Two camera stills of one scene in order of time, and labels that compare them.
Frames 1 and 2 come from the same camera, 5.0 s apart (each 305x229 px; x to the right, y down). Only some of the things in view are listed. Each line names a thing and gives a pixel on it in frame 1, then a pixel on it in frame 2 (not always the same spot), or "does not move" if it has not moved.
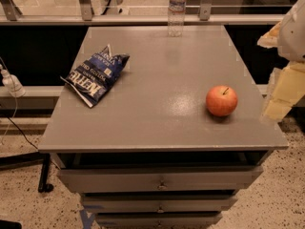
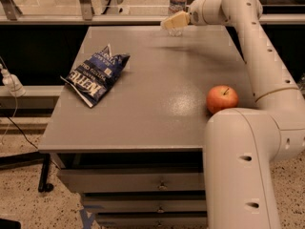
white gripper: x=294 y=37 to x=197 y=12
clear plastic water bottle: x=176 y=10 does not move
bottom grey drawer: x=157 y=219 does not move
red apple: x=221 y=100 does not move
